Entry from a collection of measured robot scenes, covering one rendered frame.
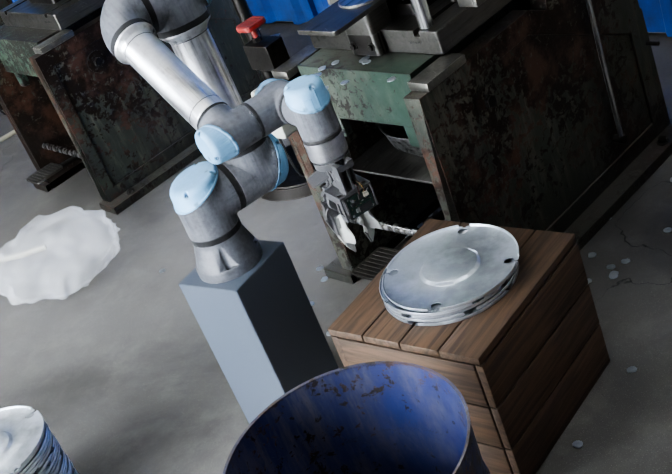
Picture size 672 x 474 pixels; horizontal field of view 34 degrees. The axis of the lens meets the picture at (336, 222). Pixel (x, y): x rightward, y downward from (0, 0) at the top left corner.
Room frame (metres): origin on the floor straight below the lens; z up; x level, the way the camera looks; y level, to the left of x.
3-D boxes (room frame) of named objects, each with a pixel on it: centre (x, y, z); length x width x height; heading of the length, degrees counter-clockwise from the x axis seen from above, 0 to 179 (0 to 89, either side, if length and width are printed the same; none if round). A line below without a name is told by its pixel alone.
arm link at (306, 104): (1.84, -0.03, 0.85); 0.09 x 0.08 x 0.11; 24
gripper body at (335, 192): (1.83, -0.04, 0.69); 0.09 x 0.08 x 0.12; 20
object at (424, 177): (2.61, -0.37, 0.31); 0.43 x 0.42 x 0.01; 35
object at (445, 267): (1.90, -0.18, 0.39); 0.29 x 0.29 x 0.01
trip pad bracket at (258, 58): (2.73, 0.00, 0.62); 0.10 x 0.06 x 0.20; 35
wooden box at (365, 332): (1.91, -0.17, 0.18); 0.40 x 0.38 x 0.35; 132
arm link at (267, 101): (1.93, 0.02, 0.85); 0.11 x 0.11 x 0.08; 24
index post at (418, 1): (2.39, -0.36, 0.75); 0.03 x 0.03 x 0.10; 35
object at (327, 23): (2.50, -0.22, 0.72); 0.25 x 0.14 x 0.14; 125
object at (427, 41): (2.60, -0.37, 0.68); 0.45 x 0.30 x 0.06; 35
